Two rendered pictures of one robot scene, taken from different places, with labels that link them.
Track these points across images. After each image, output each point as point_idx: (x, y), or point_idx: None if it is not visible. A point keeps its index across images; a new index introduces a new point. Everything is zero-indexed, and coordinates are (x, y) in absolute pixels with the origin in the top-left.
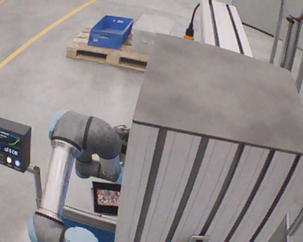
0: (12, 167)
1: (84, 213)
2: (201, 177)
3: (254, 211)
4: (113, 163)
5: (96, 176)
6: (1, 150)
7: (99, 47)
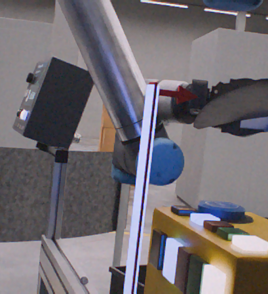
0: (20, 128)
1: (67, 270)
2: None
3: None
4: (83, 35)
5: (123, 158)
6: (27, 100)
7: None
